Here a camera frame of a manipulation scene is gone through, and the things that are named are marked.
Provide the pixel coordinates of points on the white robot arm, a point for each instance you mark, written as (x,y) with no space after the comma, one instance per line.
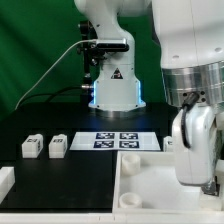
(191,36)

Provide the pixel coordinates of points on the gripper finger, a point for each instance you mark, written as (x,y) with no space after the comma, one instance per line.
(212,188)

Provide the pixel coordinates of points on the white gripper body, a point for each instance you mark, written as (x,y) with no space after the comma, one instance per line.
(195,166)

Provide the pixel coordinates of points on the white square tabletop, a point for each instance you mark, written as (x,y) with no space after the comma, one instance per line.
(145,182)

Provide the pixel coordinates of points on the white marker sheet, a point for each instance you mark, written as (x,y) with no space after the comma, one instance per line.
(127,141)

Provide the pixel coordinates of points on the silver fixed camera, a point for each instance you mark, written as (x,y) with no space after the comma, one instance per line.
(114,45)

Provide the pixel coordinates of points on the white left obstacle block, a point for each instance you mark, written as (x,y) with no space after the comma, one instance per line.
(7,180)

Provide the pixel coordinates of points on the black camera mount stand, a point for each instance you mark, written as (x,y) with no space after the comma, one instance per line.
(87,32)

